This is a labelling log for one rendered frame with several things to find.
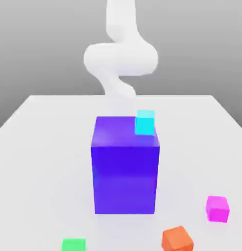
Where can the small orange cube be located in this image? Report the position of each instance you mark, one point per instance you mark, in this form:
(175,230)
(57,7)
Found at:
(176,240)

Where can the large purple box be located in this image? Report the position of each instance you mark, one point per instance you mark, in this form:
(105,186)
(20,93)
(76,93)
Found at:
(125,172)

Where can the small magenta cube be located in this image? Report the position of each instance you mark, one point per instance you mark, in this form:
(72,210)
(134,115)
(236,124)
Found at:
(218,209)

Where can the small green cube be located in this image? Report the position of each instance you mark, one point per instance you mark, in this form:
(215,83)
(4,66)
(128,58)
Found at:
(73,245)

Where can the small cyan cube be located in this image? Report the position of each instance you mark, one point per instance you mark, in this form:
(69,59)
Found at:
(145,125)

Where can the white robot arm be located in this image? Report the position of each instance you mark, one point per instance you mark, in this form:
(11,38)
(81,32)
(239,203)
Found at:
(121,58)

